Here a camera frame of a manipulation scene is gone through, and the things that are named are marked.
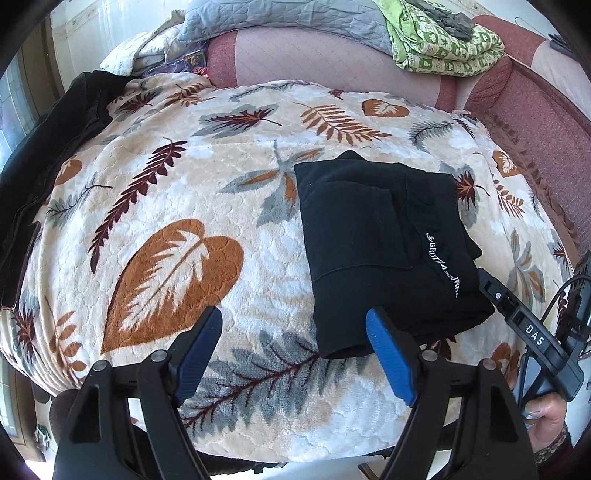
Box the black pants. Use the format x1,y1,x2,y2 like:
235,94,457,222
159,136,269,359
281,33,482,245
294,150,494,359

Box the person right hand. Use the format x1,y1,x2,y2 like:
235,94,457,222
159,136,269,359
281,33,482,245
525,393,567,453

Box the leaf pattern fleece blanket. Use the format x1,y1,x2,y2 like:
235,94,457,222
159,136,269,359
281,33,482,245
1,74,574,462

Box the black garment on bed edge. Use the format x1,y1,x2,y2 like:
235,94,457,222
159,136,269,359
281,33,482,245
1,70,130,308

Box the green patterned folded cloth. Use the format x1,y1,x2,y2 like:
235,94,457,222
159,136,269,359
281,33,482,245
376,1,505,77

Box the black item on bed corner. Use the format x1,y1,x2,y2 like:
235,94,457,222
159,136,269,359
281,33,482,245
549,34,575,59

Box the dark grey cloth on stack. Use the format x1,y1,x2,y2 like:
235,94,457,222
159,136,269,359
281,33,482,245
409,0,474,41

